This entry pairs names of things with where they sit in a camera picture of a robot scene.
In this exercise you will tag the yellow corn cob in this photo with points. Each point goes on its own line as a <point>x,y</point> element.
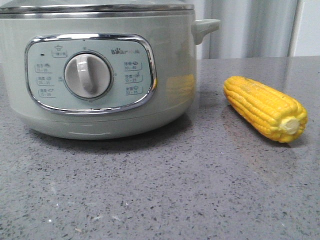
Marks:
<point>274,114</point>

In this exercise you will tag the glass pot lid steel rim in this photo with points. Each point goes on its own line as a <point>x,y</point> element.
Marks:
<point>88,6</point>

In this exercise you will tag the pale green electric pot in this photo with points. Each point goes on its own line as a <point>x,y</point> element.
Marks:
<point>103,74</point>

